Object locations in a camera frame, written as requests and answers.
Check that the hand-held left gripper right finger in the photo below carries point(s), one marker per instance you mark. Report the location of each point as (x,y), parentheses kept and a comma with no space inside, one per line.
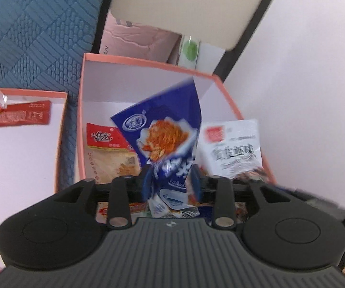
(197,186)

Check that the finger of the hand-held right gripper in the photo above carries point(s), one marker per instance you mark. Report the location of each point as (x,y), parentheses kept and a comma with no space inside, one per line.
(325,201)

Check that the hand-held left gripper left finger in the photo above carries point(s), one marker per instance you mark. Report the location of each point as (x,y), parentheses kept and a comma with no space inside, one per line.
(146,186)

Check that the red label clear snack packet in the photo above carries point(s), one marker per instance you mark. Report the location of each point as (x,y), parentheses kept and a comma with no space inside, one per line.
(109,150)

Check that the pink cardboard box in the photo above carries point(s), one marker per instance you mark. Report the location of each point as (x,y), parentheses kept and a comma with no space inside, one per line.
(115,81)
(19,171)

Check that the orange printed snack packet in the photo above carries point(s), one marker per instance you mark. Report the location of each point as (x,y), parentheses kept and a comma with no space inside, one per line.
(136,207)

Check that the small blue white snack packet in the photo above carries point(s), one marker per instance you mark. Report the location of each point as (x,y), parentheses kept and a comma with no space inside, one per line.
(160,208)

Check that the green white box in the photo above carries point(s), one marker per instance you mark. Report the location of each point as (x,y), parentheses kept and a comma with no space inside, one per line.
(190,51)

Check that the pink plastic bag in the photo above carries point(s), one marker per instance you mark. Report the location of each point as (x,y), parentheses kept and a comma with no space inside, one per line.
(136,39)

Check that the beige plastic chair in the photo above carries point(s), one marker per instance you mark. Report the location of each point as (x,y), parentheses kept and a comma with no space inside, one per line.
(190,0)

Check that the blue quilted cushion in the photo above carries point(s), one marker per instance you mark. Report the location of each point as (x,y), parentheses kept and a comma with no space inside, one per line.
(40,21)

